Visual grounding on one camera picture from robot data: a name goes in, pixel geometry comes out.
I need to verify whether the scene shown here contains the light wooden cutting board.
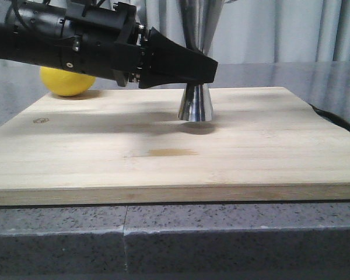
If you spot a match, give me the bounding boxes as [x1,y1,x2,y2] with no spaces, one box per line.
[0,87,350,206]

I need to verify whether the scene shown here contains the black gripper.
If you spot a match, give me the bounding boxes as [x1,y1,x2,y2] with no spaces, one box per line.
[60,2,218,89]

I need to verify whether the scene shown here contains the steel hourglass jigger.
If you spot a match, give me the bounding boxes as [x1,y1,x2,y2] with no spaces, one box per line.
[177,1,225,122]

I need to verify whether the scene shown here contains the grey curtain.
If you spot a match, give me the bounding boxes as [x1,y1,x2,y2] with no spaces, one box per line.
[0,0,350,68]

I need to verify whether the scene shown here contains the black cable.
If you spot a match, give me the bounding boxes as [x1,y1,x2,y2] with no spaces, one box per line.
[307,102,350,137]

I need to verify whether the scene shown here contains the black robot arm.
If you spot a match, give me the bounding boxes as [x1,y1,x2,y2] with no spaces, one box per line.
[0,1,218,89]

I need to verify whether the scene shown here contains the yellow lemon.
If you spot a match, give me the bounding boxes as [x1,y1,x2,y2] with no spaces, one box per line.
[39,66,96,97]

